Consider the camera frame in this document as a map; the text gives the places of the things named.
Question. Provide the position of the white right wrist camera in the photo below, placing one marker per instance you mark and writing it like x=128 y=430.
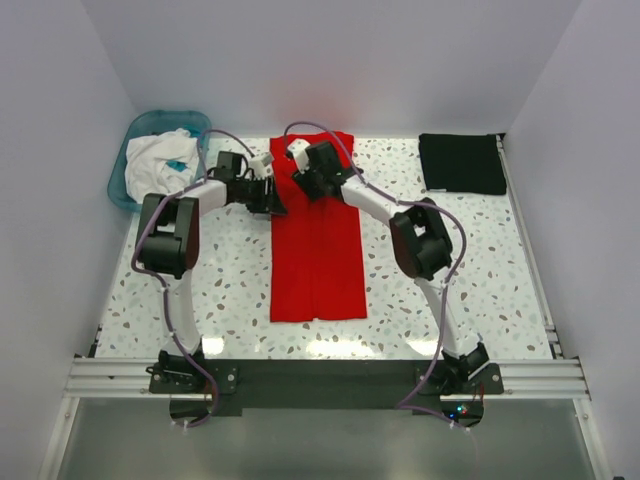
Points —
x=296 y=151

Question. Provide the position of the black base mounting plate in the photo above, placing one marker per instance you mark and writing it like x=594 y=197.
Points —
x=212 y=401

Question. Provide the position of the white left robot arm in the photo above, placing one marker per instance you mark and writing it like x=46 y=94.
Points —
x=167 y=244

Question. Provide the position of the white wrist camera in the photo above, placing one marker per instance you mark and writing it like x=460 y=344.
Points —
x=296 y=151
x=261 y=165

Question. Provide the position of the white crumpled t shirt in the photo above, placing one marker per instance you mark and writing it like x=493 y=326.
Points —
x=146 y=168

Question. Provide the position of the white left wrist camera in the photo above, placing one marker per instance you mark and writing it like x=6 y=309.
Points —
x=261 y=165

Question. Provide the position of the aluminium front frame rail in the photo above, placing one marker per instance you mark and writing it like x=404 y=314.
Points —
x=123 y=378

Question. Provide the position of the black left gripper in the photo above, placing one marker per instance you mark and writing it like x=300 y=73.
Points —
x=265 y=193

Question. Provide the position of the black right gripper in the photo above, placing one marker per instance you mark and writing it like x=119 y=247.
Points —
x=310 y=181

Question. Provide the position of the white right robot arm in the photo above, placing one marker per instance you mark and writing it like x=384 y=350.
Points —
x=422 y=250

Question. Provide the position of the black folded t shirt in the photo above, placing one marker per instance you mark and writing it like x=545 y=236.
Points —
x=462 y=164

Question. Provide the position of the teal plastic laundry basket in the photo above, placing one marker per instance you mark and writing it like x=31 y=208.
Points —
x=150 y=123

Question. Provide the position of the red t shirt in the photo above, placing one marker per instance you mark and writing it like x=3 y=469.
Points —
x=317 y=255

